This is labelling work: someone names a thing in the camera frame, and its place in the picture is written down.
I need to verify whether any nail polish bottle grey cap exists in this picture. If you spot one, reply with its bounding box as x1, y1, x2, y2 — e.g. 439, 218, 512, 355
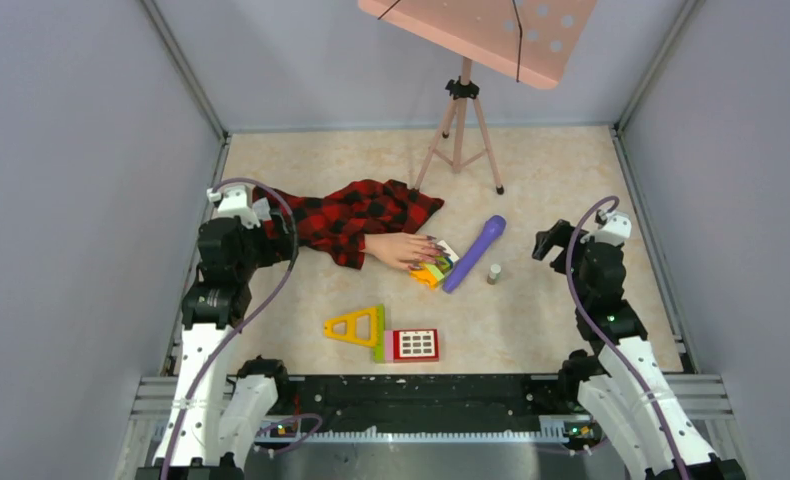
486, 264, 502, 285

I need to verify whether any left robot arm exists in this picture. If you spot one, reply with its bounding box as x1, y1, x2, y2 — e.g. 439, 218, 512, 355
134, 199, 298, 479

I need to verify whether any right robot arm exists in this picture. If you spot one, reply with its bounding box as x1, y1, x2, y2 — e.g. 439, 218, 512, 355
532, 220, 746, 479

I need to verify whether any mannequin hand with painted nails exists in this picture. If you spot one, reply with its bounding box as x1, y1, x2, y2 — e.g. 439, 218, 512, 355
362, 232, 447, 271

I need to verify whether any purple toy microphone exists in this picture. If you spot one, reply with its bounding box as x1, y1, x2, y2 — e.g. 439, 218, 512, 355
442, 215, 507, 294

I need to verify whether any red black plaid shirt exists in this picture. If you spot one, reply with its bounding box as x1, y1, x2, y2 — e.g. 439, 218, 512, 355
281, 179, 444, 270

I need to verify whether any yellow triangle toy piece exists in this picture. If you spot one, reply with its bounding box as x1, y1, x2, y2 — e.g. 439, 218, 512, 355
323, 306, 382, 348

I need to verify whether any pink music stand tripod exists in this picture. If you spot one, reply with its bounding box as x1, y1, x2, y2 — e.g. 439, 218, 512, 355
413, 56, 506, 195

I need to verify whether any green toy plate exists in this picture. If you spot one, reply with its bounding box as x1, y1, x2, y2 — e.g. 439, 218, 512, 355
372, 304, 386, 364

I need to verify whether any red window toy block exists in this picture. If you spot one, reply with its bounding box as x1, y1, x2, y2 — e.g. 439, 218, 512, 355
382, 329, 440, 363

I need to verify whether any pink perforated stand tray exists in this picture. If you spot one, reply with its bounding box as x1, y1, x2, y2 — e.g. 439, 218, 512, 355
357, 0, 597, 90

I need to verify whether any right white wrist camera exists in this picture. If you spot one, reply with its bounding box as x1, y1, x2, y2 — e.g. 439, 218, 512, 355
589, 210, 633, 247

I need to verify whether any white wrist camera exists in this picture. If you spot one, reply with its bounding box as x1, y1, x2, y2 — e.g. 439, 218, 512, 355
589, 210, 633, 247
206, 185, 272, 229

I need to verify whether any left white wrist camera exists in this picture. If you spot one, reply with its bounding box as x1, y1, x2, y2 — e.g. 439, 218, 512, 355
206, 185, 272, 229

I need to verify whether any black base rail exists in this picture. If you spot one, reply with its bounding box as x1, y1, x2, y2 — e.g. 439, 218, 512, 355
269, 374, 581, 434

